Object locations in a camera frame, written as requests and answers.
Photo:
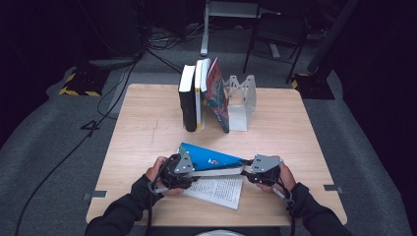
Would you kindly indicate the black hardcover book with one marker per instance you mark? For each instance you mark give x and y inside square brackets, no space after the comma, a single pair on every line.
[188,98]

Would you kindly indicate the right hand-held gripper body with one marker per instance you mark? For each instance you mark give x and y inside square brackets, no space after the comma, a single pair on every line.
[264,168]

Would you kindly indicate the yellow book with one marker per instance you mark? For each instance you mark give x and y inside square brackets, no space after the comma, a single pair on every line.
[198,95]

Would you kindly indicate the red illustrated book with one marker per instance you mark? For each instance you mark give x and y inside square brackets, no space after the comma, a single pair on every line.
[216,95]

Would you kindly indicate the black metal chair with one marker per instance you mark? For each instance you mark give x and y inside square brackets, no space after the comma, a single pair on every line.
[278,32]

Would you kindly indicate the translucent expandable book rack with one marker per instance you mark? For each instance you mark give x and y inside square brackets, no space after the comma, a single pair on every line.
[242,105]

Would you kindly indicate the person's left hand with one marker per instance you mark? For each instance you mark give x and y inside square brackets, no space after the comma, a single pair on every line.
[154,170]

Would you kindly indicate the blue illustrated book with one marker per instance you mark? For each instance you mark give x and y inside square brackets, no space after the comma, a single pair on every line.
[213,190]

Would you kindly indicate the grey tape strip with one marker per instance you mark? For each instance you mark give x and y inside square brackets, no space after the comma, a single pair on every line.
[96,195]
[332,188]

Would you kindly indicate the person's right hand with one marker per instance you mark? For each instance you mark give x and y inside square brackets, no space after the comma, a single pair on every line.
[286,178]

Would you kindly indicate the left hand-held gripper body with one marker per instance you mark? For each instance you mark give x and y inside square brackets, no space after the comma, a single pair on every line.
[178,168]

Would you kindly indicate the slanted grey post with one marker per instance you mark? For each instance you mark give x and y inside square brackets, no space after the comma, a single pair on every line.
[331,36]

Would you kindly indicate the black yellow striped base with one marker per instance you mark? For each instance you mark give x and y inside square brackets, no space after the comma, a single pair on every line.
[83,83]
[313,87]

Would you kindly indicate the grey metal desk stand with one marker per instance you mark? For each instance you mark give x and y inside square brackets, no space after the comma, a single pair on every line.
[205,29]

